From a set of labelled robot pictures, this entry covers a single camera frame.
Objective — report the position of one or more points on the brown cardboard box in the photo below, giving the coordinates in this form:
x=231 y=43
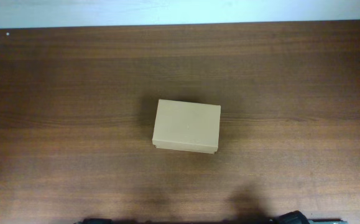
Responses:
x=185 y=126

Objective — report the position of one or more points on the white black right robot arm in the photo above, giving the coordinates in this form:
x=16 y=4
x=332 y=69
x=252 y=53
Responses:
x=295 y=217

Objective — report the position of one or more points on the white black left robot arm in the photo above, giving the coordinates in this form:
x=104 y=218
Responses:
x=95 y=221

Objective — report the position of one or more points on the black aluminium frame rail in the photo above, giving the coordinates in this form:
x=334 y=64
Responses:
x=326 y=222

